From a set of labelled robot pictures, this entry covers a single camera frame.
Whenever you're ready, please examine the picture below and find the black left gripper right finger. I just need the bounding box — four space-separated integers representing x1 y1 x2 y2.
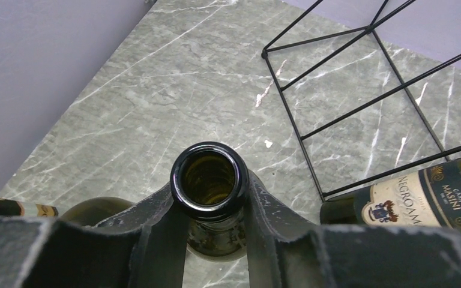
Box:
244 173 461 287

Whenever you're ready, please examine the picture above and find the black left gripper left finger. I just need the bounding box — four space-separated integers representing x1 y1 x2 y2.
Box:
0 187 188 287

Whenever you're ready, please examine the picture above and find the dark wine bottle cream label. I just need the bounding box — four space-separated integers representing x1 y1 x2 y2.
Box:
0 197 134 226

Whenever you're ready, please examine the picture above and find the green wine bottle grey capsule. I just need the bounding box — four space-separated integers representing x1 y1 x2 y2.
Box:
169 141 250 262

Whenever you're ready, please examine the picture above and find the dark wine bottle black top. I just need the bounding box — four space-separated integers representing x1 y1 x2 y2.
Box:
319 158 461 233

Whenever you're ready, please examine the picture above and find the black wire wine rack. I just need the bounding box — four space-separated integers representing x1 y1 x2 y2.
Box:
261 0 461 202

